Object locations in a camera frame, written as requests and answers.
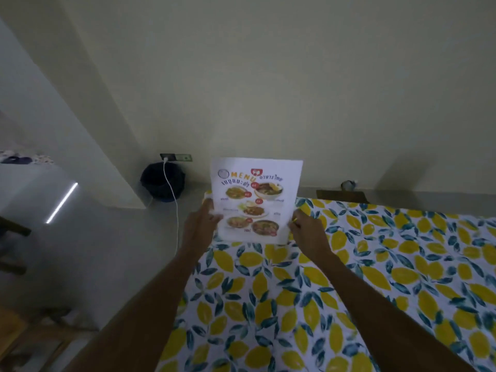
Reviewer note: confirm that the person's right hand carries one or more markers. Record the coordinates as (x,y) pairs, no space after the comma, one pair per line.
(310,238)

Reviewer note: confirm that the person's left hand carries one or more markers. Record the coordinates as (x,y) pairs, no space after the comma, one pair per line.
(197,228)

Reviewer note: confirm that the person's right thumb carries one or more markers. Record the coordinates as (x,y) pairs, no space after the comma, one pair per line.
(295,221)

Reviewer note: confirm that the person's left thumb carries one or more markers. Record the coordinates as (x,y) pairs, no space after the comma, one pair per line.
(217,218)

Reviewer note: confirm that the white paper food menu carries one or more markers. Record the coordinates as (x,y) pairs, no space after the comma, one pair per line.
(255,197)

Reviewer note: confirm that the person's left forearm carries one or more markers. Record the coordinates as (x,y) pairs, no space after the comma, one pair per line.
(143,309)

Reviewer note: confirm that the person's right forearm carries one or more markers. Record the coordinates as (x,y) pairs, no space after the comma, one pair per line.
(383,317)

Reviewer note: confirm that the dark wooden chair back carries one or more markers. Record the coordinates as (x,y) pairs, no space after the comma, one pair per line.
(341,195)

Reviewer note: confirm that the small grey round object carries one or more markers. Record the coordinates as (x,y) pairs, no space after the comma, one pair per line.
(349,185)

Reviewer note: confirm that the black round waste bin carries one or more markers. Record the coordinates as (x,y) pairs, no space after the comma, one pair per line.
(157,182)

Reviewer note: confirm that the lemon print tablecloth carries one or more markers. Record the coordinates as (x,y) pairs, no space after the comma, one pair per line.
(333,290)

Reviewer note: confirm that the patterned cloth heap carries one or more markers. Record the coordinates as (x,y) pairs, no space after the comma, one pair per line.
(23,158)

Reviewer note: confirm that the wall power outlet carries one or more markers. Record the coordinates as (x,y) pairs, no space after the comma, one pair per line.
(176,157)

